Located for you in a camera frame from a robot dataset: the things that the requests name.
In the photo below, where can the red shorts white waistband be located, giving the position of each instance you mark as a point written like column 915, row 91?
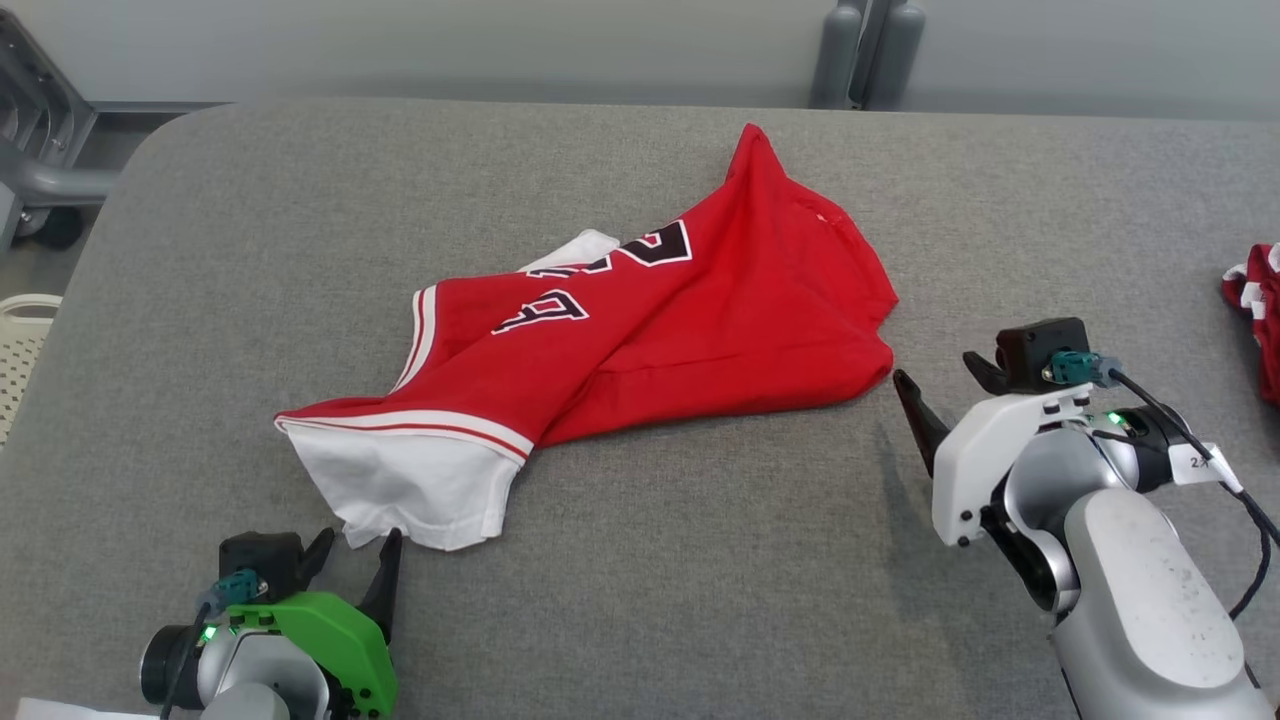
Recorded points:
column 1265, row 340

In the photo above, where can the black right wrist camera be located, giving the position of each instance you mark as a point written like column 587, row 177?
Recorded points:
column 1030, row 350

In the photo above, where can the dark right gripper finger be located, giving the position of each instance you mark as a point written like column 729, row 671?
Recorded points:
column 985, row 375
column 922, row 425

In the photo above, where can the grey partition post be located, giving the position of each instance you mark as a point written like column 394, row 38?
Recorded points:
column 840, row 60

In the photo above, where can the grey metal cart frame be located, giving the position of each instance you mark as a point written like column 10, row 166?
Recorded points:
column 50, row 180

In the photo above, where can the red jersey white sleeves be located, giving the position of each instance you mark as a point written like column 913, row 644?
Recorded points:
column 700, row 320

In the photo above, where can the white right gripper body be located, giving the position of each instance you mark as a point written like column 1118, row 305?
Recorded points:
column 975, row 460

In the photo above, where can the black cart wheel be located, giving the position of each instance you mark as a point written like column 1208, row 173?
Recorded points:
column 55, row 228

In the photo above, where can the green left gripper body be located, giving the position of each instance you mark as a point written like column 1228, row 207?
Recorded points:
column 340, row 640

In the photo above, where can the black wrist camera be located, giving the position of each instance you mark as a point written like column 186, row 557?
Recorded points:
column 255, row 560
column 1030, row 350

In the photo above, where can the cream perforated laundry basket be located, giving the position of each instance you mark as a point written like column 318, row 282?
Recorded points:
column 20, row 350

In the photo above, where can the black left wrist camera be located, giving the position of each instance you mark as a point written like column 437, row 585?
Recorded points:
column 255, row 560

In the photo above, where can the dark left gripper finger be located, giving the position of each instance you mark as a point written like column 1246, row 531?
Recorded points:
column 316, row 560
column 385, row 590

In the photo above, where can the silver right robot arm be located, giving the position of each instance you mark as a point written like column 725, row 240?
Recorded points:
column 1130, row 600

